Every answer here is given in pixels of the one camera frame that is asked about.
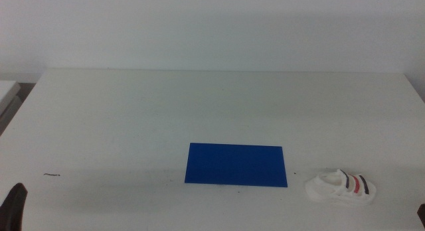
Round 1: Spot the white shoe with striped straps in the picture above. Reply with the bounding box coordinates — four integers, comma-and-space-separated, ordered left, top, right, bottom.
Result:
304, 169, 377, 206

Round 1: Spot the grey side table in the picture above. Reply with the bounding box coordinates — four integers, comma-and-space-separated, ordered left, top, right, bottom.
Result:
0, 80, 21, 134

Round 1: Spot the blue rectangular mat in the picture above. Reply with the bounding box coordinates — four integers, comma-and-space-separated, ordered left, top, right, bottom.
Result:
184, 142, 288, 188

